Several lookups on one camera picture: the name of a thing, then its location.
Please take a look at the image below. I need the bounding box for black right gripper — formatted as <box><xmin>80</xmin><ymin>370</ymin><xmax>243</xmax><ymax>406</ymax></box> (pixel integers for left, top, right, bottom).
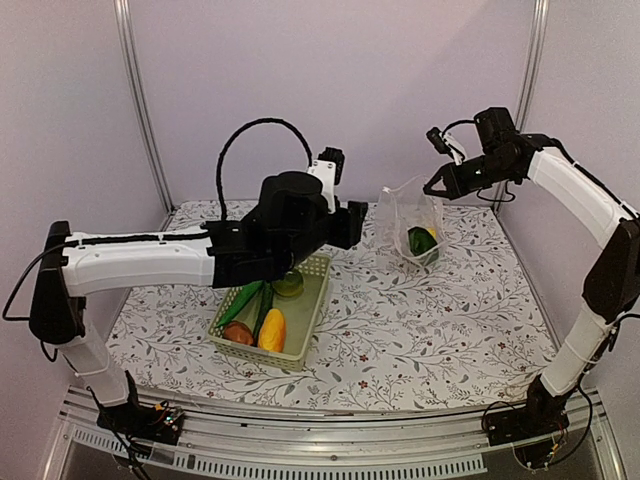
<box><xmin>424</xmin><ymin>150</ymin><xmax>518</xmax><ymax>200</ymax></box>

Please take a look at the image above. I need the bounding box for clear pink zip top bag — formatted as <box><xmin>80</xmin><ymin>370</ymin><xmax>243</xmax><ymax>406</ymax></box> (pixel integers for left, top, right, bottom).
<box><xmin>375</xmin><ymin>175</ymin><xmax>447</xmax><ymax>268</ymax></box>

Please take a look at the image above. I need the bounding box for green bok choy toy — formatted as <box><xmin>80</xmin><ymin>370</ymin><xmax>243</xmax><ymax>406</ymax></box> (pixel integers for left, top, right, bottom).
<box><xmin>407</xmin><ymin>226</ymin><xmax>439</xmax><ymax>265</ymax></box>

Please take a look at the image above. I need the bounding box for dark green round fruit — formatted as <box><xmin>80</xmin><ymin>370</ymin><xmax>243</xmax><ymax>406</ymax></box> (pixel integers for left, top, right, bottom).
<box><xmin>272</xmin><ymin>269</ymin><xmax>304</xmax><ymax>298</ymax></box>

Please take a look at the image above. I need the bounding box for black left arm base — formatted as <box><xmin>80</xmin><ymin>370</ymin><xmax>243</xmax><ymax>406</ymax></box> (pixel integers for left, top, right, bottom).
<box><xmin>97</xmin><ymin>402</ymin><xmax>185</xmax><ymax>445</ymax></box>

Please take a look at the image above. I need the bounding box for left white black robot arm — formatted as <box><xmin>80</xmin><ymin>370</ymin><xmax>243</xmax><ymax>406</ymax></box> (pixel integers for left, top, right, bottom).
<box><xmin>29</xmin><ymin>171</ymin><xmax>368</xmax><ymax>434</ymax></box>

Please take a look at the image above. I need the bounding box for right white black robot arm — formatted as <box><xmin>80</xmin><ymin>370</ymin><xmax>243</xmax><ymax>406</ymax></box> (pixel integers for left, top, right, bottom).
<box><xmin>423</xmin><ymin>132</ymin><xmax>639</xmax><ymax>436</ymax></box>

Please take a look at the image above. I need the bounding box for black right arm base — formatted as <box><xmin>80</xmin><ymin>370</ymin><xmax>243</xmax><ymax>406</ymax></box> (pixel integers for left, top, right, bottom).
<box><xmin>481</xmin><ymin>401</ymin><xmax>569</xmax><ymax>446</ymax></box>

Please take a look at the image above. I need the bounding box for beige perforated plastic basket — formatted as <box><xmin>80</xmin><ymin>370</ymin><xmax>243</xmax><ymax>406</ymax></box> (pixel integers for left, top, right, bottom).
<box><xmin>208</xmin><ymin>254</ymin><xmax>330</xmax><ymax>371</ymax></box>

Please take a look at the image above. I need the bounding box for dark green cucumber toy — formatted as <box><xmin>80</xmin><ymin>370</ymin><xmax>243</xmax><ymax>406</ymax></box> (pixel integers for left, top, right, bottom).
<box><xmin>253</xmin><ymin>282</ymin><xmax>274</xmax><ymax>344</ymax></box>

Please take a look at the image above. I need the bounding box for green bitter gourd toy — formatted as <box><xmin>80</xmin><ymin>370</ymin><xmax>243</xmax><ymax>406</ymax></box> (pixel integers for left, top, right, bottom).
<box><xmin>216</xmin><ymin>281</ymin><xmax>265</xmax><ymax>327</ymax></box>

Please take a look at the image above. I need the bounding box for orange yellow mango toy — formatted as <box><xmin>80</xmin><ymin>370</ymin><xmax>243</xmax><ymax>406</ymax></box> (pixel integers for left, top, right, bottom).
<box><xmin>257</xmin><ymin>308</ymin><xmax>286</xmax><ymax>353</ymax></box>

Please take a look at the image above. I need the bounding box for floral white table mat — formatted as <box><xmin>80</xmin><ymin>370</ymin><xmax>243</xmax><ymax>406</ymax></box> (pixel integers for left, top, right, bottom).
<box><xmin>108</xmin><ymin>206</ymin><xmax>556</xmax><ymax>410</ymax></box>

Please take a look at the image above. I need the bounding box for brown bread roll toy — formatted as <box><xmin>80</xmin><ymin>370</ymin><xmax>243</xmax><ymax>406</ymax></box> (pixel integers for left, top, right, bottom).
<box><xmin>222</xmin><ymin>321</ymin><xmax>254</xmax><ymax>346</ymax></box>

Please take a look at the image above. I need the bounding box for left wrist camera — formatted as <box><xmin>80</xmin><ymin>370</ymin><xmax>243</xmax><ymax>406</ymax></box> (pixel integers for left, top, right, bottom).
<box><xmin>306</xmin><ymin>147</ymin><xmax>345</xmax><ymax>214</ymax></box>

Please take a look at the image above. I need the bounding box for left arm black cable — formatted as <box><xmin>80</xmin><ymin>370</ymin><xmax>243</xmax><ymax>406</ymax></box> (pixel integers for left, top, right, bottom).
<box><xmin>214</xmin><ymin>117</ymin><xmax>315</xmax><ymax>221</ymax></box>

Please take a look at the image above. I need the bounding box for right aluminium frame post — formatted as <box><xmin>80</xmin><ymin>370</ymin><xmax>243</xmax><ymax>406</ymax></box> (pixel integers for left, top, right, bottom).
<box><xmin>492</xmin><ymin>0</ymin><xmax>551</xmax><ymax>211</ymax></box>

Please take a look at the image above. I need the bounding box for aluminium frame post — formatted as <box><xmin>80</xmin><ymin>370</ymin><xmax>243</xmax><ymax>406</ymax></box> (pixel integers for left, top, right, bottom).
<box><xmin>492</xmin><ymin>0</ymin><xmax>551</xmax><ymax>211</ymax></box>
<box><xmin>113</xmin><ymin>0</ymin><xmax>175</xmax><ymax>215</ymax></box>

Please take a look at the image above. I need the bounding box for aluminium front rail frame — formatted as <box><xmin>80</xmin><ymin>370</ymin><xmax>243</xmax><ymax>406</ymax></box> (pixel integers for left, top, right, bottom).
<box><xmin>41</xmin><ymin>387</ymin><xmax>632</xmax><ymax>479</ymax></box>

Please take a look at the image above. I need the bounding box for left aluminium frame post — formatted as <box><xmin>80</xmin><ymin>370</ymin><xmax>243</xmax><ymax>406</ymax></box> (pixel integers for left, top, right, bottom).
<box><xmin>113</xmin><ymin>0</ymin><xmax>175</xmax><ymax>215</ymax></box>

